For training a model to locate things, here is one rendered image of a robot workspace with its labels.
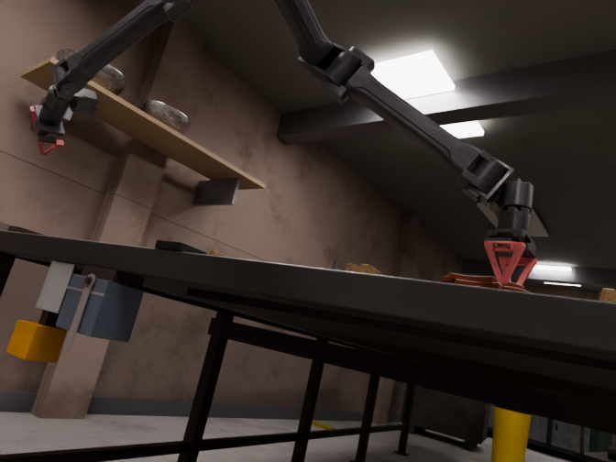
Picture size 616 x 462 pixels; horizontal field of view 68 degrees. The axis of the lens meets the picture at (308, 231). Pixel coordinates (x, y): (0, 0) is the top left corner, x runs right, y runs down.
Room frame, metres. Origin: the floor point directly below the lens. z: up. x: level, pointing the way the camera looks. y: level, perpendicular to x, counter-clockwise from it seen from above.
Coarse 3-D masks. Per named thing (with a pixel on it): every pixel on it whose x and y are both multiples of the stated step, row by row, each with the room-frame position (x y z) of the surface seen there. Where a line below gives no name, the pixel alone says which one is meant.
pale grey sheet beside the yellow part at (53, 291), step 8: (56, 264) 1.16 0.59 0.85; (64, 264) 1.14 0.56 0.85; (72, 264) 1.12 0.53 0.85; (48, 272) 1.17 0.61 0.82; (56, 272) 1.15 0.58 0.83; (64, 272) 1.13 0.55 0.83; (72, 272) 1.12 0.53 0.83; (48, 280) 1.16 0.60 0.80; (56, 280) 1.14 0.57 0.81; (64, 280) 1.12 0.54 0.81; (48, 288) 1.16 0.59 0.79; (56, 288) 1.14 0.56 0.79; (64, 288) 1.12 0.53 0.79; (40, 296) 1.17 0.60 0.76; (48, 296) 1.15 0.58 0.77; (56, 296) 1.13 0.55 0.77; (64, 296) 1.12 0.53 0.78; (40, 304) 1.16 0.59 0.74; (48, 304) 1.14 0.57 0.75; (56, 304) 1.12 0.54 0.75; (56, 312) 1.12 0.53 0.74
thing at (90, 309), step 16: (96, 272) 1.04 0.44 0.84; (112, 272) 1.01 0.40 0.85; (80, 288) 1.04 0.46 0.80; (96, 288) 1.01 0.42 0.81; (112, 288) 1.00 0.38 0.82; (128, 288) 1.04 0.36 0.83; (64, 304) 1.06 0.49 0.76; (80, 304) 1.02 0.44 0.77; (96, 304) 1.00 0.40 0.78; (112, 304) 1.02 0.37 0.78; (128, 304) 1.05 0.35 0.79; (64, 320) 1.05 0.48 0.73; (80, 320) 1.01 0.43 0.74; (96, 320) 1.00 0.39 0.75; (112, 320) 1.03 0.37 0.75; (128, 320) 1.06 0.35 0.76; (96, 336) 1.01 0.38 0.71; (112, 336) 1.04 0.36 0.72; (128, 336) 1.07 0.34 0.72
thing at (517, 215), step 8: (504, 208) 0.82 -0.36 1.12; (512, 208) 0.80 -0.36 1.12; (520, 208) 0.80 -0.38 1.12; (504, 216) 0.81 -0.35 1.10; (512, 216) 0.80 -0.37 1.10; (520, 216) 0.80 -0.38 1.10; (528, 216) 0.80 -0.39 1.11; (504, 224) 0.81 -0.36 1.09; (512, 224) 0.80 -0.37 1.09; (520, 224) 0.80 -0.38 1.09; (528, 224) 0.80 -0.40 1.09; (488, 232) 0.81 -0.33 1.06; (496, 232) 0.79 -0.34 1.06; (504, 232) 0.79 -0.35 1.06; (512, 232) 0.78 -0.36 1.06; (520, 232) 0.77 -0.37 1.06; (528, 232) 0.80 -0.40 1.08; (512, 240) 0.81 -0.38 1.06; (520, 240) 0.79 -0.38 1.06
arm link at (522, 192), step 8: (504, 184) 0.82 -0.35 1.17; (512, 184) 0.80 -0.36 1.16; (520, 184) 0.80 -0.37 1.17; (528, 184) 0.80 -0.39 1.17; (504, 192) 0.82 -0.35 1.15; (512, 192) 0.80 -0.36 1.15; (520, 192) 0.80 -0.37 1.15; (528, 192) 0.80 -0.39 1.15; (504, 200) 0.81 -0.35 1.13; (512, 200) 0.80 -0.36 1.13; (520, 200) 0.80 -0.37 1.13; (528, 200) 0.80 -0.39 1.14; (528, 208) 0.81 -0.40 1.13
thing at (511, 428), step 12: (504, 408) 5.33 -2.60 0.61; (504, 420) 5.33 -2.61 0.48; (516, 420) 5.27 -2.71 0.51; (528, 420) 5.30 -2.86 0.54; (504, 432) 5.33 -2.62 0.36; (516, 432) 5.28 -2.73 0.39; (528, 432) 5.34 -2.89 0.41; (492, 444) 5.49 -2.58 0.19; (504, 444) 5.33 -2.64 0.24; (516, 444) 5.28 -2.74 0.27; (492, 456) 5.46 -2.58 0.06; (504, 456) 5.32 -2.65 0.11; (516, 456) 5.29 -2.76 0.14
